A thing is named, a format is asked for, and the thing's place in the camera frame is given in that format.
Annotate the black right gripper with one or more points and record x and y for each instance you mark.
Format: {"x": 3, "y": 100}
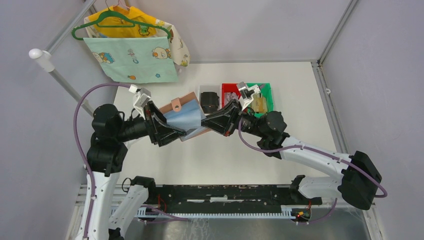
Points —
{"x": 221, "y": 122}

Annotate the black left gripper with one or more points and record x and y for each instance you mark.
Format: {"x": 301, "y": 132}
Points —
{"x": 153, "y": 112}

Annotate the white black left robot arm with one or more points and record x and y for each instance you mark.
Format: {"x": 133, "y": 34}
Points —
{"x": 104, "y": 162}

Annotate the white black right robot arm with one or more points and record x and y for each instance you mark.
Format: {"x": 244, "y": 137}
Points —
{"x": 352, "y": 177}

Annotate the silver cards stack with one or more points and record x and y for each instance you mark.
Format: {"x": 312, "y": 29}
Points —
{"x": 228, "y": 96}

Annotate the gold cards stack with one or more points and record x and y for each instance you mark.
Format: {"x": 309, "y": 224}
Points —
{"x": 259, "y": 104}

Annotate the red plastic bin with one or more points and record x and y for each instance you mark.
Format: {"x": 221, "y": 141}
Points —
{"x": 229, "y": 91}

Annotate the green plastic bin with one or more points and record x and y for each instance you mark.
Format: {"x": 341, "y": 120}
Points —
{"x": 266, "y": 92}

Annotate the mint cartoon print cloth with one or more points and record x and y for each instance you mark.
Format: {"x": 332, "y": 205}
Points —
{"x": 134, "y": 60}

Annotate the yellow child shirt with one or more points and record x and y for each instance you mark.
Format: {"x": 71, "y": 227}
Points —
{"x": 115, "y": 27}

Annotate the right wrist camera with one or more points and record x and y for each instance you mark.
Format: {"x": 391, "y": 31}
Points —
{"x": 247, "y": 94}

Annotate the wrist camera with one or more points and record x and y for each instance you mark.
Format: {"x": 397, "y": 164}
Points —
{"x": 247, "y": 94}
{"x": 140, "y": 99}

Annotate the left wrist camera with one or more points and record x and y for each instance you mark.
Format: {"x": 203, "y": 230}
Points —
{"x": 140, "y": 99}

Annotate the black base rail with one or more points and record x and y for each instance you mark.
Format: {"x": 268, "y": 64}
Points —
{"x": 227, "y": 199}

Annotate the white cable duct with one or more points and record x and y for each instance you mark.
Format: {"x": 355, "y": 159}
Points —
{"x": 284, "y": 213}

